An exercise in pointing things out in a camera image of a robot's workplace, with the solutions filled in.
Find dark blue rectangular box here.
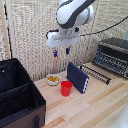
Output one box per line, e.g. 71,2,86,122
66,61,90,95

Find plate with yellow food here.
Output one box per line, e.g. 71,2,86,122
45,73,62,87

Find black fabric storage box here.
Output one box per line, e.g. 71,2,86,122
0,58,47,128

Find black wire oven rack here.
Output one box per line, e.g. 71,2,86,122
79,63,112,85

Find black cable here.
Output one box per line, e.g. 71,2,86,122
79,15,128,37

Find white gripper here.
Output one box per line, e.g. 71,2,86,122
45,28,81,58

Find black toaster oven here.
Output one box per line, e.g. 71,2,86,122
92,37,128,80

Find yellow food pieces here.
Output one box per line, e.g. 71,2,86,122
47,75,60,83

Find red plastic cup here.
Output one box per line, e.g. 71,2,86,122
60,80,74,97

